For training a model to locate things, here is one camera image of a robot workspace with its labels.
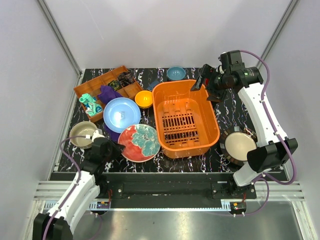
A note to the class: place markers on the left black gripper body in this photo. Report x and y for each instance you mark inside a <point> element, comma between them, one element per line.
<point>113,152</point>

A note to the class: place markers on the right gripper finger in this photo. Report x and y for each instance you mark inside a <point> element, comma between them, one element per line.
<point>216,96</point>
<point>205,74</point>

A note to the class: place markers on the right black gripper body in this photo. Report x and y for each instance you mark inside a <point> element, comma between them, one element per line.
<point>219,81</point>

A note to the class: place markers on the beige grey ceramic bowl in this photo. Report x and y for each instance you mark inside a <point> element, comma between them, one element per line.
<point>79,132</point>

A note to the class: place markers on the red floral ceramic plate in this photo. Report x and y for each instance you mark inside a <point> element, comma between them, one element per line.
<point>140,143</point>

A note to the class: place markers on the light blue plastic plate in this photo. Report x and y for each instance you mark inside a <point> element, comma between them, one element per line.
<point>121,113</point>

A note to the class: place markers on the black striped cream plate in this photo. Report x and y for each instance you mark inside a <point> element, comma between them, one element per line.
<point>235,143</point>

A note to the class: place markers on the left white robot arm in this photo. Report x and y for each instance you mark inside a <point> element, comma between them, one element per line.
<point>60,222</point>

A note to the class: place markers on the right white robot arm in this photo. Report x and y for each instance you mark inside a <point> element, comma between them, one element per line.
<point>274,147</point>

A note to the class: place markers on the orange plastic dish bin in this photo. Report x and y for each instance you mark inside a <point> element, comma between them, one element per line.
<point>185,120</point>

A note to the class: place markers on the teal blue ceramic bowl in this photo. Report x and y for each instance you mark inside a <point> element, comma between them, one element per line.
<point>176,73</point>

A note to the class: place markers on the mint green sock bundle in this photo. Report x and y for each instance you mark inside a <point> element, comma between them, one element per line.
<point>92,107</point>

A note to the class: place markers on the purple cloth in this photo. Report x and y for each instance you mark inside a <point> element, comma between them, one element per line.
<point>107,94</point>

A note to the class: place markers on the dark blue small cup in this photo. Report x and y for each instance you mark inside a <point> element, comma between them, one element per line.
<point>152,85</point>

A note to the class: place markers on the yellow orange small bowl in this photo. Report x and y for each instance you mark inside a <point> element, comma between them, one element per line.
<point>144,99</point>

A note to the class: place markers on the orange compartment organizer tray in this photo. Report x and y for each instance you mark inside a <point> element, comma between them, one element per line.
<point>93,86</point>

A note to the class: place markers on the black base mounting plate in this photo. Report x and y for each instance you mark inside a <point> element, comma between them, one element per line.
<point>171,190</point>

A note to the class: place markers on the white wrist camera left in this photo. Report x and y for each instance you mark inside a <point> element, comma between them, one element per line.
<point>96,134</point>

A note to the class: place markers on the aluminium frame rail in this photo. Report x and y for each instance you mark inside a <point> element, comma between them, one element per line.
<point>58,34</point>

